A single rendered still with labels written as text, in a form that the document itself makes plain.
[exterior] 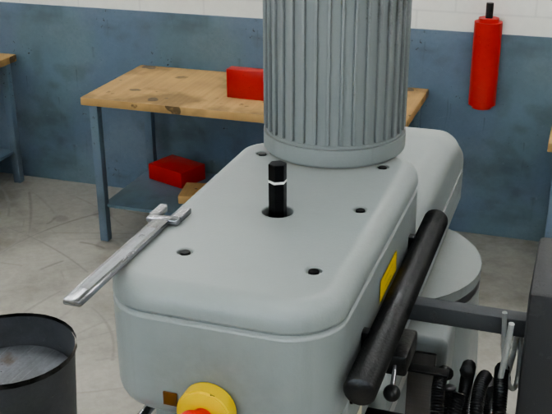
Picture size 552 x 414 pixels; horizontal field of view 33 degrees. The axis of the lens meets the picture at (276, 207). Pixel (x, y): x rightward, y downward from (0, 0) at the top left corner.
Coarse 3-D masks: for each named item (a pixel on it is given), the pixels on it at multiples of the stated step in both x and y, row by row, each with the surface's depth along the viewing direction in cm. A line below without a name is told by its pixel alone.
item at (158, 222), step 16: (160, 208) 109; (160, 224) 105; (176, 224) 106; (144, 240) 101; (112, 256) 98; (128, 256) 98; (96, 272) 94; (112, 272) 94; (80, 288) 91; (96, 288) 91; (64, 304) 89; (80, 304) 89
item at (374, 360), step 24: (432, 216) 129; (408, 240) 123; (432, 240) 123; (408, 264) 116; (408, 288) 110; (384, 312) 105; (408, 312) 107; (384, 336) 100; (360, 360) 96; (384, 360) 97; (360, 384) 93
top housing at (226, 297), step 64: (256, 192) 116; (320, 192) 115; (384, 192) 115; (192, 256) 99; (256, 256) 99; (320, 256) 99; (384, 256) 109; (128, 320) 96; (192, 320) 93; (256, 320) 90; (320, 320) 90; (128, 384) 100; (256, 384) 93; (320, 384) 93
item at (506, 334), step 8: (504, 312) 135; (504, 320) 135; (504, 328) 136; (512, 328) 132; (504, 336) 137; (512, 336) 133; (504, 344) 134; (512, 344) 145; (520, 344) 144; (504, 352) 135; (512, 352) 144; (520, 352) 144; (504, 360) 135; (512, 360) 145; (520, 360) 144; (504, 368) 136; (512, 368) 145; (520, 368) 144
